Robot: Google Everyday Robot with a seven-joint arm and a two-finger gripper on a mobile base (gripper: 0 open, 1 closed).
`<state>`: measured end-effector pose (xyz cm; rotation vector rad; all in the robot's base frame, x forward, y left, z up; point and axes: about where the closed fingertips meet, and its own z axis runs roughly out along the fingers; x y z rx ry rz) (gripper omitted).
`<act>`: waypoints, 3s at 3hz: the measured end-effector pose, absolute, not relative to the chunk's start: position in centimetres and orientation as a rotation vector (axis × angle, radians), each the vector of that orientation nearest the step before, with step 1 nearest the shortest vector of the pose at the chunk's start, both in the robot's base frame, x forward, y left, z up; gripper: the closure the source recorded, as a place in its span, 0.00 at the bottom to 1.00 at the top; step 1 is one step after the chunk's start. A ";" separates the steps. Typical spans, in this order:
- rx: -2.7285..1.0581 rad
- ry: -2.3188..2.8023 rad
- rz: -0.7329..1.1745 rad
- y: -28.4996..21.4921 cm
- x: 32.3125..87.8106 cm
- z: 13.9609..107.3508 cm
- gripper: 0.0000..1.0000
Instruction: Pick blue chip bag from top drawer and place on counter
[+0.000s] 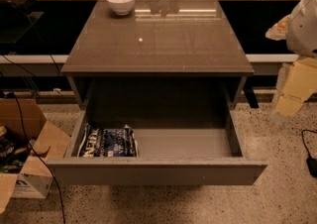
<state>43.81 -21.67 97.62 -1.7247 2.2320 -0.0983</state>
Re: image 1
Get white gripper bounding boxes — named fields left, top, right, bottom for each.
left=265, top=0, right=317, bottom=122

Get blue chip bag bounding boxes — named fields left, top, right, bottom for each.
left=77, top=124, right=138, bottom=158

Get grey drawer cabinet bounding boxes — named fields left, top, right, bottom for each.
left=61, top=0, right=258, bottom=108

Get open grey top drawer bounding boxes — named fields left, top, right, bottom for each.
left=49, top=79, right=267, bottom=185

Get black power adapter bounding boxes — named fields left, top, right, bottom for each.
left=301, top=129, right=317, bottom=177

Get white ceramic bowl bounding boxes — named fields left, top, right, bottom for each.
left=106, top=0, right=135, bottom=15

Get open cardboard box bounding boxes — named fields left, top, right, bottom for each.
left=0, top=99, right=70, bottom=214

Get snack bags in box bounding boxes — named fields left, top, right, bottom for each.
left=0, top=126, right=30, bottom=173

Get black floor cable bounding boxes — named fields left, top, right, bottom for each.
left=0, top=54, right=67, bottom=224

